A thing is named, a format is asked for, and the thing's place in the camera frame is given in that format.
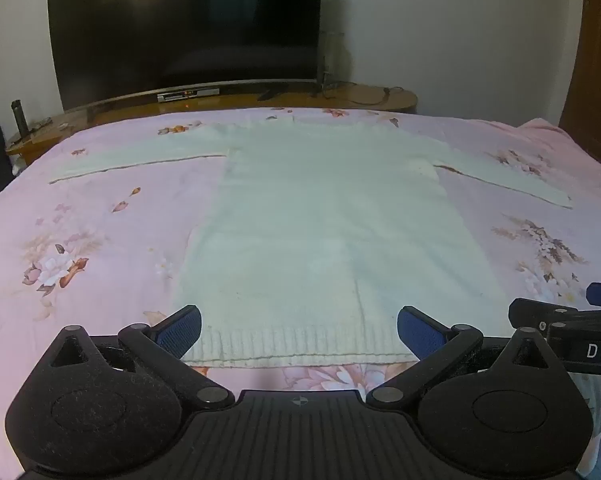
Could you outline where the clear glass vase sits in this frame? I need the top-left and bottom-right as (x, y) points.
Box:
(319, 30), (345, 87)

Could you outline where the black upright remote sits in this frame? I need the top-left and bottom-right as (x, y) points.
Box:
(11, 99), (30, 137)

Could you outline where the silver set-top box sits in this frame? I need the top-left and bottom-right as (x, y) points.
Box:
(156, 87), (222, 102)

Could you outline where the pink floral bedsheet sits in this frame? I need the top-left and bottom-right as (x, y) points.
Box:
(0, 106), (601, 480)

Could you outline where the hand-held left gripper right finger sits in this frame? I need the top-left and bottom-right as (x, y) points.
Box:
(367, 304), (562, 411)

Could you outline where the black cable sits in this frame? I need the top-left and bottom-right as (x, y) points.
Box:
(319, 84), (406, 107)

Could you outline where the brown wooden door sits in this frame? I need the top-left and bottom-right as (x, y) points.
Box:
(559, 0), (601, 177)

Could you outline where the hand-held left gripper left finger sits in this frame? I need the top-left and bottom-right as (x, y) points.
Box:
(40, 304), (236, 411)

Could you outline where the white knit sweater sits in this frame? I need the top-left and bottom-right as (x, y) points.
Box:
(48, 120), (574, 368)

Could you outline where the wooden television stand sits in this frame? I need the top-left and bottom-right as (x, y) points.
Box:
(5, 81), (419, 167)

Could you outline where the black flat television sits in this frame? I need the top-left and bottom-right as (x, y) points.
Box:
(47, 0), (324, 112)

